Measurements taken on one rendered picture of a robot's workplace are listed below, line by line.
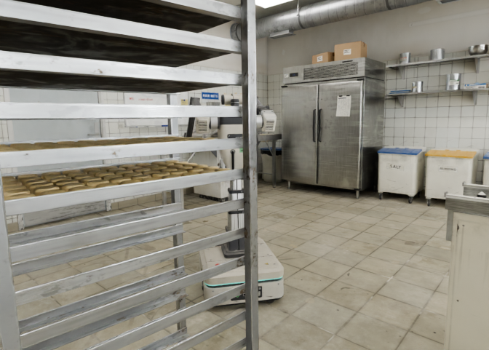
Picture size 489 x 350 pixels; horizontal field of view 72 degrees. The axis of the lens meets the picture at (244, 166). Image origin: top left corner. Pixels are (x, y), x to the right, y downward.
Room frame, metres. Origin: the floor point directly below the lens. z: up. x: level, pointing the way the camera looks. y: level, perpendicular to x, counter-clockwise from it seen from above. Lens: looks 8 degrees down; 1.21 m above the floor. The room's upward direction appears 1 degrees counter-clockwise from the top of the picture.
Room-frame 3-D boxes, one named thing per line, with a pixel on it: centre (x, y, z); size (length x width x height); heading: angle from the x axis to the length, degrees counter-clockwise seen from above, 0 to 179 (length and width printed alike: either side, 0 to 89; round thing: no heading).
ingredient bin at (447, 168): (4.56, -2.82, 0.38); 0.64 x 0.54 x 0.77; 139
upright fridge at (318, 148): (5.64, -1.43, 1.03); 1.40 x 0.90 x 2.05; 48
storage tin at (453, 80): (4.78, -2.89, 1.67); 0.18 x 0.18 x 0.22
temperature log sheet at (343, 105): (5.03, -1.46, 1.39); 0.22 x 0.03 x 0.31; 48
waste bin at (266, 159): (6.64, -0.59, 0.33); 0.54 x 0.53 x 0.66; 48
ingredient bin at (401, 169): (5.00, -2.34, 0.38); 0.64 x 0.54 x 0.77; 141
